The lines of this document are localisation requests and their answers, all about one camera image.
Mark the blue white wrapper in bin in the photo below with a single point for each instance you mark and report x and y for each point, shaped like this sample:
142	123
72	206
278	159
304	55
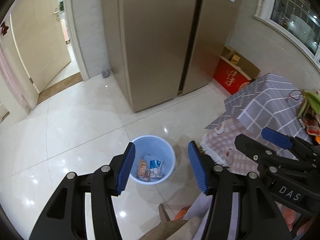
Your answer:
156	169

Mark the green plush leaf toy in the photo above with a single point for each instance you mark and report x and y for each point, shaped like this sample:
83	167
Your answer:
310	99

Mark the orange snack wrapper in bin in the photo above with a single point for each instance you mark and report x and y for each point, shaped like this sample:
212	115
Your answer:
142	170

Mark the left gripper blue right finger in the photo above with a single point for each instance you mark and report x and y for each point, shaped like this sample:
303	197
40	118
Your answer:
276	138

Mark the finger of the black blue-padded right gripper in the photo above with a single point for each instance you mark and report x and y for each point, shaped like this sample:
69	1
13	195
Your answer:
240	204

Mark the wooden chair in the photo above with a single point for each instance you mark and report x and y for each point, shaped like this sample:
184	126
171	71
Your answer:
172	229

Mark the crumpled wrappers on table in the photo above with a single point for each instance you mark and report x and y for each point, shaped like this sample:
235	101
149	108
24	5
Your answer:
311	126

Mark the white framed window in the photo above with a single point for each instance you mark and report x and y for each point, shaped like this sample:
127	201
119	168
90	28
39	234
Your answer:
296	20

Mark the light blue trash bin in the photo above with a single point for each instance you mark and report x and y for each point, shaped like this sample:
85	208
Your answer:
151	147

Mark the person's right hand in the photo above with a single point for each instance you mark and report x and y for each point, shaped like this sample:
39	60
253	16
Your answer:
298	224

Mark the cream interior door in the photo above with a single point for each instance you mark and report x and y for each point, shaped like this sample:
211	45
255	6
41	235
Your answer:
39	39

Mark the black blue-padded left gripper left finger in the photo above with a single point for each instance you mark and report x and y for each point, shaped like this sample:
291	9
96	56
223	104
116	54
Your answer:
63	217

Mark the pink checked tablecloth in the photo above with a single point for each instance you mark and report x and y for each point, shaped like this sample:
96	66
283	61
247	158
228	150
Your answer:
219	145

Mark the gold double-door refrigerator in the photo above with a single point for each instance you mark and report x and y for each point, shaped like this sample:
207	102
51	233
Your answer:
159	49

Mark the grey floor object by fridge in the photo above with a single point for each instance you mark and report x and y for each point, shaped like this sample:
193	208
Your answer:
106	73

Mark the grey checked tablecloth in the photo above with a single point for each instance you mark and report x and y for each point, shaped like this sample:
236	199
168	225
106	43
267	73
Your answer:
270	101

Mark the yellow small box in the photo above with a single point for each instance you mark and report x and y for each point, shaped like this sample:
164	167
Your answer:
235	59

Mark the red cardboard box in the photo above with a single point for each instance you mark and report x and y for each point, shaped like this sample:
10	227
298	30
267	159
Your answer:
234	77

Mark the orange slipper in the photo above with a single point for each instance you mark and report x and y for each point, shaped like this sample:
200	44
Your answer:
181	213

